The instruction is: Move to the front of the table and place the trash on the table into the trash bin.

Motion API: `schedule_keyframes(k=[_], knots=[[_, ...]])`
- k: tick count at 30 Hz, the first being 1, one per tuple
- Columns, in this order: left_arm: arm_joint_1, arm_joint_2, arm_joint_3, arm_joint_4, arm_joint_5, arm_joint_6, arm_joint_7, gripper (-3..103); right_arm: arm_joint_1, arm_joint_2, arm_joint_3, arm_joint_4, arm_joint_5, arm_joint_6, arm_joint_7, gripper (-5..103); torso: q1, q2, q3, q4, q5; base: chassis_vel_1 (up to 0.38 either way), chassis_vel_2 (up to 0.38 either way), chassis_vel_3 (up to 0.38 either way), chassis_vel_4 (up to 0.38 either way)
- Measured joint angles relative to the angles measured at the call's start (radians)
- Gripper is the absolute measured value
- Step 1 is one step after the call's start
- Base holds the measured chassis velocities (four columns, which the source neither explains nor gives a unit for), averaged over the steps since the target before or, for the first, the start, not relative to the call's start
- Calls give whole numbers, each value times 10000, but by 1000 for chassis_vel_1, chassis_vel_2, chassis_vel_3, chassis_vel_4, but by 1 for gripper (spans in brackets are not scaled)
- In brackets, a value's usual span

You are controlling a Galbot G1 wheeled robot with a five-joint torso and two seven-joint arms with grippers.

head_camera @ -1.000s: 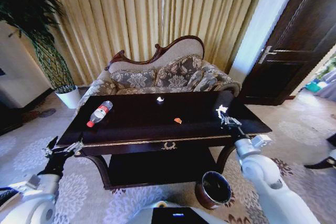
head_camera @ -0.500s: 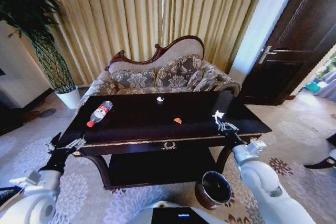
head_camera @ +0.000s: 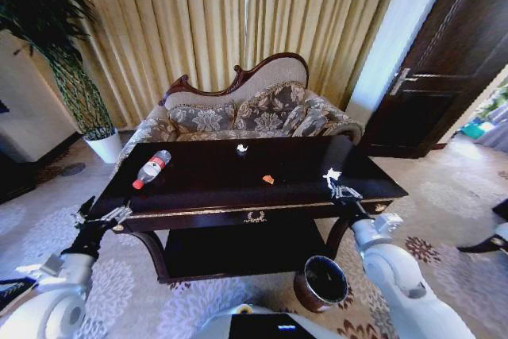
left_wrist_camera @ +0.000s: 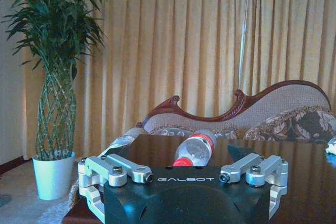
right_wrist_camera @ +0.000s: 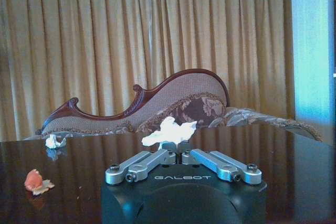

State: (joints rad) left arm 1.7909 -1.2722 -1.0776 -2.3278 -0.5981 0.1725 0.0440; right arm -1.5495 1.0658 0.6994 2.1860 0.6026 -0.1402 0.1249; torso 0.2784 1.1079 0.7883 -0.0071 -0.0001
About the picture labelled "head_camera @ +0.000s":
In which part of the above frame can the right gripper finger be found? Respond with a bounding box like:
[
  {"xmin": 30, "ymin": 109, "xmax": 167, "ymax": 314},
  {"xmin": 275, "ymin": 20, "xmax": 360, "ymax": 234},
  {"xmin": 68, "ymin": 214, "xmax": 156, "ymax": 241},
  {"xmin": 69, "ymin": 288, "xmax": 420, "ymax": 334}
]
[
  {"xmin": 340, "ymin": 184, "xmax": 364, "ymax": 199},
  {"xmin": 325, "ymin": 178, "xmax": 344, "ymax": 200}
]

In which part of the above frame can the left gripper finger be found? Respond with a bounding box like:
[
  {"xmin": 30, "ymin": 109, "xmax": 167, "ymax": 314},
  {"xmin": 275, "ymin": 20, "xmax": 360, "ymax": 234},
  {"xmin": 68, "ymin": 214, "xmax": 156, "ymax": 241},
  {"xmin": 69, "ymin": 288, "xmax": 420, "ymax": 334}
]
[
  {"xmin": 71, "ymin": 195, "xmax": 97, "ymax": 224},
  {"xmin": 99, "ymin": 200, "xmax": 133, "ymax": 225}
]

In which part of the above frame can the round dark trash bin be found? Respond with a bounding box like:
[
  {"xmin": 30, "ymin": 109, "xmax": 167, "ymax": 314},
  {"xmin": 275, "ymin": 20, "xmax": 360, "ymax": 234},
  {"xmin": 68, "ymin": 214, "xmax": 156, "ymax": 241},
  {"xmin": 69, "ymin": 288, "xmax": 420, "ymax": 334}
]
[{"xmin": 293, "ymin": 254, "xmax": 349, "ymax": 314}]

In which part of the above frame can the plastic bottle with red cap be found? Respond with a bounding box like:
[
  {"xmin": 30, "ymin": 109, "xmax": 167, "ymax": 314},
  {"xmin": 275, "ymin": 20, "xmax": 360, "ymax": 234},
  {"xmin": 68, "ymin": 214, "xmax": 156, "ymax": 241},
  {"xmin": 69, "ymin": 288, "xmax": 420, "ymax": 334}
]
[{"xmin": 132, "ymin": 149, "xmax": 173, "ymax": 191}]

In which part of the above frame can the white plant pot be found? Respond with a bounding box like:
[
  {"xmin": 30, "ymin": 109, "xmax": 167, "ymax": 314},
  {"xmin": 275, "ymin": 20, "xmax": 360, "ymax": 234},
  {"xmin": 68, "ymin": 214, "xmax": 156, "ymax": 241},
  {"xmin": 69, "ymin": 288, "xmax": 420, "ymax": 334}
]
[{"xmin": 83, "ymin": 127, "xmax": 123, "ymax": 164}]

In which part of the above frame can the floral cushion with fringe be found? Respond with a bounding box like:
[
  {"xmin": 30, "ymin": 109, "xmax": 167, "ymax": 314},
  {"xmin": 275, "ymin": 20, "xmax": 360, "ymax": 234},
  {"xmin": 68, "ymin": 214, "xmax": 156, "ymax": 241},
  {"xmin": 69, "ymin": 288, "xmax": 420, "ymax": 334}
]
[{"xmin": 284, "ymin": 95, "xmax": 355, "ymax": 138}]

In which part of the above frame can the dark wooden cabinet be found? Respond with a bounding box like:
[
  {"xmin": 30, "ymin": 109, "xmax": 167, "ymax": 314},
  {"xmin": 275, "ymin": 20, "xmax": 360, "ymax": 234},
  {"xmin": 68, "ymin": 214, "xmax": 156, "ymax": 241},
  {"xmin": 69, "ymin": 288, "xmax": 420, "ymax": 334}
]
[{"xmin": 0, "ymin": 151, "xmax": 37, "ymax": 206}]

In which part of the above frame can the dark patterned object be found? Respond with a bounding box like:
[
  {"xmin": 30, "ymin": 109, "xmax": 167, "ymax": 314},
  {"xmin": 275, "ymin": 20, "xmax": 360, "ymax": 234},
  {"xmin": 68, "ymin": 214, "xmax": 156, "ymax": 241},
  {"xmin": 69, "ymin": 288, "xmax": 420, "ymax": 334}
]
[{"xmin": 0, "ymin": 277, "xmax": 39, "ymax": 316}]

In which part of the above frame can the dark wooden coffee table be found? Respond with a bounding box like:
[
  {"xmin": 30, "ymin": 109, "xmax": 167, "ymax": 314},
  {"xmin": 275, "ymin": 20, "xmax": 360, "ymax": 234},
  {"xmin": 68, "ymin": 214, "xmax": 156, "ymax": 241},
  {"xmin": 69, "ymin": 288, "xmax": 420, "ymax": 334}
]
[{"xmin": 87, "ymin": 135, "xmax": 410, "ymax": 285}]

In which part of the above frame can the large floral cushion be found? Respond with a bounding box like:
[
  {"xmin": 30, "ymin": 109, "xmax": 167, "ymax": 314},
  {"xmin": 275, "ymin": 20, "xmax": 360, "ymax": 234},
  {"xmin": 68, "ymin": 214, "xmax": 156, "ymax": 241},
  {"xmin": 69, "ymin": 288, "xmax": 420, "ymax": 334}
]
[{"xmin": 233, "ymin": 83, "xmax": 307, "ymax": 132}]

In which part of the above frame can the small floral cushion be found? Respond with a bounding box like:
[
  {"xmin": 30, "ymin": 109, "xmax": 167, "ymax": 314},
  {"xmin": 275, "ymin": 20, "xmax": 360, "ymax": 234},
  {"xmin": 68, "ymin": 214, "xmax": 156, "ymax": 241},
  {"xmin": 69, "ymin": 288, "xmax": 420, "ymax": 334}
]
[{"xmin": 167, "ymin": 102, "xmax": 236, "ymax": 134}]

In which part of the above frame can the floral upholstered sofa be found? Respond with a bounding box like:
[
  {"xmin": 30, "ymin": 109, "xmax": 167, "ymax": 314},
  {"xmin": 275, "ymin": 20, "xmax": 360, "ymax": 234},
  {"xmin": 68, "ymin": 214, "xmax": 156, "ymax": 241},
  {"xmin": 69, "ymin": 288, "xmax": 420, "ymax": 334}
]
[{"xmin": 114, "ymin": 52, "xmax": 366, "ymax": 169}]

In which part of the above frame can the dark wooden door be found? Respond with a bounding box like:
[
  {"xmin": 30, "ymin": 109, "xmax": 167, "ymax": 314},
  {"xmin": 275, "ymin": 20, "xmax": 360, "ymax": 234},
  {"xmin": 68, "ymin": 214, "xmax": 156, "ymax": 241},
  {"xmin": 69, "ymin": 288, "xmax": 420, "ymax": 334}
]
[{"xmin": 360, "ymin": 0, "xmax": 508, "ymax": 160}]

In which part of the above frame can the white robot front shell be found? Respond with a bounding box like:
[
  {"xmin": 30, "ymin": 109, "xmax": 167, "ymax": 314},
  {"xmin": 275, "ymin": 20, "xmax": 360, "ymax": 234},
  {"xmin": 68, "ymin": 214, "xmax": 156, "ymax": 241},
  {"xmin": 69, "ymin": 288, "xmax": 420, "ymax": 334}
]
[{"xmin": 204, "ymin": 302, "xmax": 402, "ymax": 339}]

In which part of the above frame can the green leafy plant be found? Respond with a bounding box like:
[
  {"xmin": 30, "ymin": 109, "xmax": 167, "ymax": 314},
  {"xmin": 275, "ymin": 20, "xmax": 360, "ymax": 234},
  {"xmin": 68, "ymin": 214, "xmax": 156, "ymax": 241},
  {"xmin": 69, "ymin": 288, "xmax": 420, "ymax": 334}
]
[{"xmin": 0, "ymin": 0, "xmax": 117, "ymax": 142}]

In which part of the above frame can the beige pleated curtain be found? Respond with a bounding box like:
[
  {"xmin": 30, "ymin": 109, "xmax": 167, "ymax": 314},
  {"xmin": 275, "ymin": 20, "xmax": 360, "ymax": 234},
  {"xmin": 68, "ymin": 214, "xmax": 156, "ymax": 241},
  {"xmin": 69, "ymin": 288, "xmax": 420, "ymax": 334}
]
[{"xmin": 59, "ymin": 0, "xmax": 410, "ymax": 133}]

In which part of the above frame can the silver door handle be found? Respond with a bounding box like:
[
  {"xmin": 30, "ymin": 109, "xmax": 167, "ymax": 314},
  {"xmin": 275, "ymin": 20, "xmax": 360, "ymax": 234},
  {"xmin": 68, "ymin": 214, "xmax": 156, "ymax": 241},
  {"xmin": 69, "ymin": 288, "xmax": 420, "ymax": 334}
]
[{"xmin": 390, "ymin": 67, "xmax": 418, "ymax": 96}]

